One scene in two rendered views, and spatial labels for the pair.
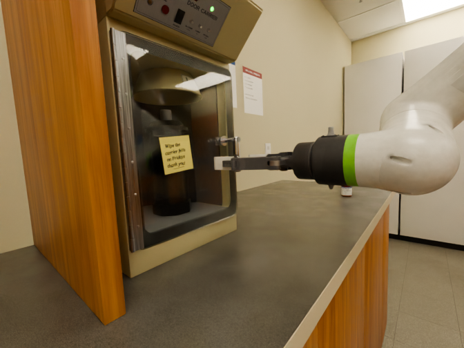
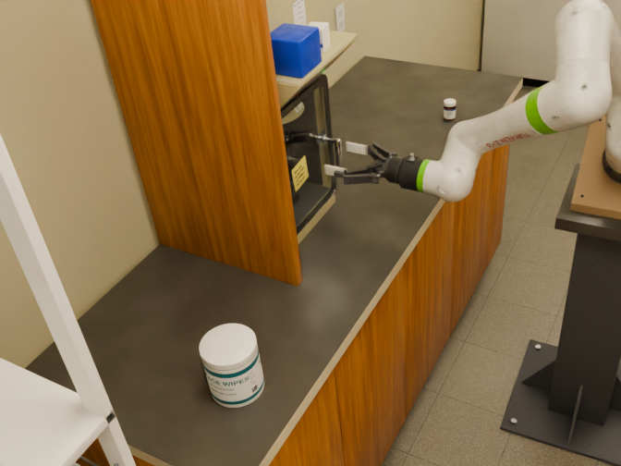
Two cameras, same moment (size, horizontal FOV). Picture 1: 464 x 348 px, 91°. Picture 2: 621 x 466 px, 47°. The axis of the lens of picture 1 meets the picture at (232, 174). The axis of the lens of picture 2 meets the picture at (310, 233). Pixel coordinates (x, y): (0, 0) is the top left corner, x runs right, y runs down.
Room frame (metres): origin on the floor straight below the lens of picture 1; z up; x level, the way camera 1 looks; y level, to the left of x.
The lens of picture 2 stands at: (-1.17, 0.32, 2.23)
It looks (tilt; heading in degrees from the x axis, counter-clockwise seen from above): 37 degrees down; 353
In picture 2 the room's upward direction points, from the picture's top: 7 degrees counter-clockwise
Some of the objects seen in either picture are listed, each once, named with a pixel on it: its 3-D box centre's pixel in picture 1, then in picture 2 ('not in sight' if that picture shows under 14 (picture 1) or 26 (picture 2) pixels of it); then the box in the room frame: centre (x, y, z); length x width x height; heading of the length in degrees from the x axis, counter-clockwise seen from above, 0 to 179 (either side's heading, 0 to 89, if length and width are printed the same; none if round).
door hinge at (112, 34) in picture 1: (127, 145); not in sight; (0.42, 0.19, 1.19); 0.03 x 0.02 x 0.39; 139
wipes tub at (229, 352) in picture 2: not in sight; (232, 365); (-0.02, 0.39, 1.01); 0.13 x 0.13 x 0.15
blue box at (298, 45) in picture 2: not in sight; (292, 50); (0.44, 0.10, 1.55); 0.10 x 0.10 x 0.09; 49
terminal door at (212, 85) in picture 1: (190, 145); (305, 160); (0.53, 0.09, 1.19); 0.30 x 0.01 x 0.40; 139
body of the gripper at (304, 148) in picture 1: (295, 161); (388, 168); (0.48, -0.13, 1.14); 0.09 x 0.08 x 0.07; 50
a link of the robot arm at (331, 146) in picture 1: (332, 158); (412, 172); (0.43, -0.19, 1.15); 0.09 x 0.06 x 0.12; 140
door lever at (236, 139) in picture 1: (231, 153); (334, 151); (0.59, 0.00, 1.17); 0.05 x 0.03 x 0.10; 49
